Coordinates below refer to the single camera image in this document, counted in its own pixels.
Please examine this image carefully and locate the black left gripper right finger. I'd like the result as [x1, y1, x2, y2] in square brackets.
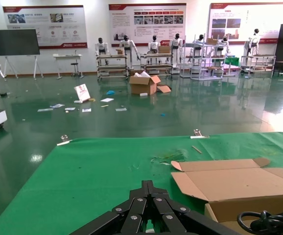
[148, 180, 241, 235]

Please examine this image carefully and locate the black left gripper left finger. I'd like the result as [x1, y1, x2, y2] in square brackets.
[70, 180, 149, 235]

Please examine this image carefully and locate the black power cable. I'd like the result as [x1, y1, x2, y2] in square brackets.
[236, 210, 283, 230]

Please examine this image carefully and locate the cardboard box with round hole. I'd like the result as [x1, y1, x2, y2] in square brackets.
[170, 157, 283, 235]

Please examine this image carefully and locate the large open cardboard box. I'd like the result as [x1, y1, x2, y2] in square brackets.
[128, 70, 163, 96]

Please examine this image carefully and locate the red white printed box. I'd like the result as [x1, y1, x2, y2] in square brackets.
[73, 83, 92, 104]

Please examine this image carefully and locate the clear plastic wrapper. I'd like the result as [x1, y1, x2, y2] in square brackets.
[150, 148, 190, 165]

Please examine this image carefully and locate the green table cloth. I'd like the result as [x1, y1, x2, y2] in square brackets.
[0, 132, 283, 235]

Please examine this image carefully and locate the metal cloth clamp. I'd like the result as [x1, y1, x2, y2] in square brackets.
[189, 129, 210, 140]
[56, 134, 73, 147]

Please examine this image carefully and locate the flat cardboard piece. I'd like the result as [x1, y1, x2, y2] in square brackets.
[156, 84, 172, 94]

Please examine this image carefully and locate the green covered table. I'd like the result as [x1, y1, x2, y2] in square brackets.
[225, 56, 241, 67]

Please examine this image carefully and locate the black stool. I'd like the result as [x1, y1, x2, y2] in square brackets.
[70, 62, 82, 78]

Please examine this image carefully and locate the white humanoid robot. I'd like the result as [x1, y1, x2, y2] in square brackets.
[192, 34, 207, 50]
[94, 37, 110, 66]
[244, 28, 261, 57]
[118, 34, 140, 70]
[148, 34, 161, 55]
[169, 32, 184, 74]
[215, 35, 231, 53]

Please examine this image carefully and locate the white desk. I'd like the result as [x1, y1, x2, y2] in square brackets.
[52, 53, 85, 80]

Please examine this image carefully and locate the black display board on stand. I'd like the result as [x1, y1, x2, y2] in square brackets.
[0, 29, 45, 80]

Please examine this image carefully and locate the white metal frame rack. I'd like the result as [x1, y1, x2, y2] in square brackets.
[180, 41, 227, 81]

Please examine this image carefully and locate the metal frame workbench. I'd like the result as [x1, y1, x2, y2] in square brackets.
[140, 52, 174, 75]
[96, 54, 130, 82]
[239, 54, 277, 72]

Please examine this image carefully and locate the red trimmed wall poster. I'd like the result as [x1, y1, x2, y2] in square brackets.
[108, 2, 187, 48]
[2, 5, 88, 49]
[208, 2, 283, 45]

